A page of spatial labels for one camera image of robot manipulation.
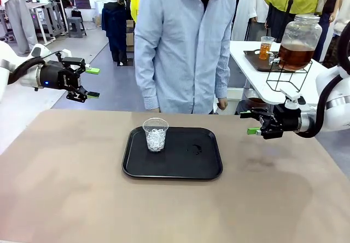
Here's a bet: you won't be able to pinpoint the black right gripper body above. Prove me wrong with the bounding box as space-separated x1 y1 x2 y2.
259 105 301 140

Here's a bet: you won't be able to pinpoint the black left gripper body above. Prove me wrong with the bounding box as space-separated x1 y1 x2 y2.
40 57 85 91

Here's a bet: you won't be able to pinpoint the tall clear iced cup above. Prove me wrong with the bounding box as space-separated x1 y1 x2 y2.
260 36 275 61

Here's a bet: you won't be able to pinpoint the short clear iced cup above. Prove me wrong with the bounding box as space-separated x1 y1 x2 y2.
142 118 169 153

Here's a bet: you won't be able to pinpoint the person's right forearm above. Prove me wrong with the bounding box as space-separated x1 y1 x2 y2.
136 62 161 111

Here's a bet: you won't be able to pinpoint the person's left forearm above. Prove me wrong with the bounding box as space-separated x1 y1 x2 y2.
214 58 231 100

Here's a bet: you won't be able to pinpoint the clear drip bucket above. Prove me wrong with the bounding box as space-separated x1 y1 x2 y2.
242 89 272 110

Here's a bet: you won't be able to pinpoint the white bin under side table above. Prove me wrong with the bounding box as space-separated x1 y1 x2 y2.
226 88 246 108

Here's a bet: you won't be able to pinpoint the white side table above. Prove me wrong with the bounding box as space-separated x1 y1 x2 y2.
229 40 333 106

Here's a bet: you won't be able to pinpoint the grey plastic stool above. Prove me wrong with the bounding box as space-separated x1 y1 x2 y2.
67 16 88 38

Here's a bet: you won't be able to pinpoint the brown cardboard box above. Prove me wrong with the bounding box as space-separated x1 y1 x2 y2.
125 20 136 54

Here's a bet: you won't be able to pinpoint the black tray under dispenser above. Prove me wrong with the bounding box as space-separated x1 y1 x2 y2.
243 50 290 73

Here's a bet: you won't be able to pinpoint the mannequin with navy skirt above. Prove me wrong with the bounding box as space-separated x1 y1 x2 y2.
95 0 129 66

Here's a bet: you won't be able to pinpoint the grey metal workbench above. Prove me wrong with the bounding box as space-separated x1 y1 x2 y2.
26 0 69 43

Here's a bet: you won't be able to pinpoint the glass tea dispenser jar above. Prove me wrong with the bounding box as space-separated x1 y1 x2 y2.
269 14 323 72

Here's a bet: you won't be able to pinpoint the person in grey trousers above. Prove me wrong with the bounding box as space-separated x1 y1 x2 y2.
0 0 38 55

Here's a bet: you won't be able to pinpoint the black serving tray, wet rings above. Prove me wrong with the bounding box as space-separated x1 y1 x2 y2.
122 126 224 180

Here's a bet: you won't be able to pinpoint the person in striped shirt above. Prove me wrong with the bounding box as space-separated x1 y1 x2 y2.
133 0 237 115

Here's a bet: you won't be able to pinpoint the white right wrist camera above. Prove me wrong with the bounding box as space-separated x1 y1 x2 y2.
279 89 307 109

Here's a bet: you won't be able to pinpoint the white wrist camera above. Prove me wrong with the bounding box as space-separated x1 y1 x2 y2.
279 89 307 109
56 48 73 62

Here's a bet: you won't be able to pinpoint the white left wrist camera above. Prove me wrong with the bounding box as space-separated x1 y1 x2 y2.
56 48 73 62

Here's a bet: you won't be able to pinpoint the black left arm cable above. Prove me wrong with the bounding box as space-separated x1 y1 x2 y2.
7 50 62 85

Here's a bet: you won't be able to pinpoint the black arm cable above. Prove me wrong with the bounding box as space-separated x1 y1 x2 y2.
7 50 62 85
294 21 350 139

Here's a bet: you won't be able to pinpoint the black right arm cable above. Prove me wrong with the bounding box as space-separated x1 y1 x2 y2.
294 21 350 139

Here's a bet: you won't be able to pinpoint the black wire jar stand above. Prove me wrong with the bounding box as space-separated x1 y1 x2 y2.
266 61 314 92

